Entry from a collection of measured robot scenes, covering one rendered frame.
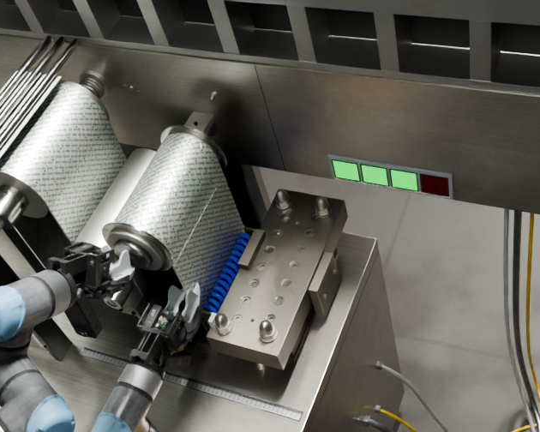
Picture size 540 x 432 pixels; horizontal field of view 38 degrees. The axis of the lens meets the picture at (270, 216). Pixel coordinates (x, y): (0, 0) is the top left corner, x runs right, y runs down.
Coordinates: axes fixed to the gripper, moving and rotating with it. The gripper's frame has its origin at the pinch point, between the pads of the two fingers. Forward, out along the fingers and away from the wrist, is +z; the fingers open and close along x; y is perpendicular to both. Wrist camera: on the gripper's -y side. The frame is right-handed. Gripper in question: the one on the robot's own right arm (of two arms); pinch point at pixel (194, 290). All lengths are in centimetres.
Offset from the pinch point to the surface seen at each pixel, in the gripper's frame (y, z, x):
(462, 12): 50, 30, -48
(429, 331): -109, 62, -25
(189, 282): 3.7, -0.4, -0.3
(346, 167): 10.5, 29.3, -24.2
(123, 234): 21.6, -3.4, 6.1
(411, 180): 9.8, 29.3, -37.4
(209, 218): 8.3, 12.4, -0.3
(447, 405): -109, 38, -38
